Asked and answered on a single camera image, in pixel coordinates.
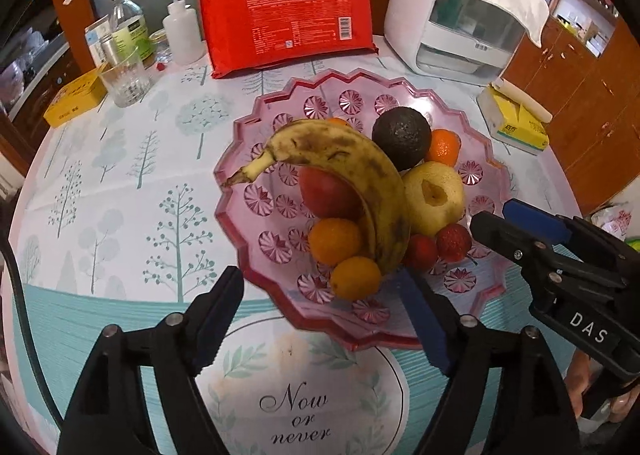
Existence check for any round white leaf-print placemat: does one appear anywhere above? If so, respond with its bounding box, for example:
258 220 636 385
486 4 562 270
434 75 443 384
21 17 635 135
192 315 411 455

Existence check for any white countertop appliance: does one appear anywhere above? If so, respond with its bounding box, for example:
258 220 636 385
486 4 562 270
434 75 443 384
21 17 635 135
384 0 526 84

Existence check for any yellow-orange kumquat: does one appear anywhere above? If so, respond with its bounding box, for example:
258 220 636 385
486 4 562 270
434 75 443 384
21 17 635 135
329 256 382 301

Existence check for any wooden wall cabinet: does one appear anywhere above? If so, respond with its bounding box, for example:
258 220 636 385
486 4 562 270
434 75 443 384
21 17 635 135
500 0 640 216

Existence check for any spotted yellow banana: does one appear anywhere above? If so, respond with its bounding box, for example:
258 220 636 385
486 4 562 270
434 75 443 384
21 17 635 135
221 118 412 276

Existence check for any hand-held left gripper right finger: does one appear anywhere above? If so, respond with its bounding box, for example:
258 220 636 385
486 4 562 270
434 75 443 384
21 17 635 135
395 267 581 455

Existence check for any small red fruit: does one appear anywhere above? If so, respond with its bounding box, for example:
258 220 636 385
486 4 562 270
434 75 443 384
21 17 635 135
404 234 440 271
436 224 473 263

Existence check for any red paper cup packet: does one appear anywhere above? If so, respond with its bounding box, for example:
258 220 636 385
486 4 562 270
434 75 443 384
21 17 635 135
197 0 381 79

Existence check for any teal striped table mat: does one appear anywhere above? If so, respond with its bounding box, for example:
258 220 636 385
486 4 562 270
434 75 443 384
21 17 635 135
10 285 506 455

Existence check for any large red fruit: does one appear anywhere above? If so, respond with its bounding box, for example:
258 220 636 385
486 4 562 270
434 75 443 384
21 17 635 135
299 168 368 222

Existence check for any dark avocado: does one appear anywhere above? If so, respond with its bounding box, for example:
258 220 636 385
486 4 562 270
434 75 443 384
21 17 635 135
372 106 432 171

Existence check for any small glass jar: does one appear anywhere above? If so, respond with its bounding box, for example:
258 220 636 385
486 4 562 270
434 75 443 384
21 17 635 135
149 29 173 63

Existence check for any pink plastic bowl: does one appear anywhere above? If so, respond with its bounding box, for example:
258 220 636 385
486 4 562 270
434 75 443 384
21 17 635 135
214 68 516 352

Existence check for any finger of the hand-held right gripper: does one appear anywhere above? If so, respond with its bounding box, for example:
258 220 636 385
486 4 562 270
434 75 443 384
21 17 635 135
502 198 628 276
470 212 626 301

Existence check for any yellow cardboard box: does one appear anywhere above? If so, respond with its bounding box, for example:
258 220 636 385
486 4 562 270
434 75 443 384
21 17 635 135
42 66 108 128

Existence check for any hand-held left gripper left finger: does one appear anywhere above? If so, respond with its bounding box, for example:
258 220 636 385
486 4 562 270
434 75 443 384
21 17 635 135
56 265 246 455

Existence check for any clear drinking glass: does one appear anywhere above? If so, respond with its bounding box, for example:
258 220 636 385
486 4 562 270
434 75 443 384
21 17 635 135
97 42 153 108

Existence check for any yellow pear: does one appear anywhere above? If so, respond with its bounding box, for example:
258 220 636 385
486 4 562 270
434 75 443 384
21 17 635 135
402 161 467 237

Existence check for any person's right hand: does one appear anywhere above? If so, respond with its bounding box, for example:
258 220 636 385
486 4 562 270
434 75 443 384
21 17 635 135
564 349 638 431

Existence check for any clear bottle with green label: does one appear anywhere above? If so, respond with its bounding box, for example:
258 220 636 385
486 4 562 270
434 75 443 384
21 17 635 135
107 0 155 68

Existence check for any tree-print tablecloth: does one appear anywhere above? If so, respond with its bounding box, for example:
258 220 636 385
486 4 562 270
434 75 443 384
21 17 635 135
7 32 583 455

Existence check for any white squeeze bottle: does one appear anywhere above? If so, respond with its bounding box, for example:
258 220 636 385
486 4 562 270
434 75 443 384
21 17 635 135
127 0 208 63

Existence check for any yellow tissue pack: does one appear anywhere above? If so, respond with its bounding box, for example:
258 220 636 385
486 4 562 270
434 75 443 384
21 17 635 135
476 76 551 156

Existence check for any white and blue carton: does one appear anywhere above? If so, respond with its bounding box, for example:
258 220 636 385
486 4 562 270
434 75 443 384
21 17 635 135
84 18 116 63

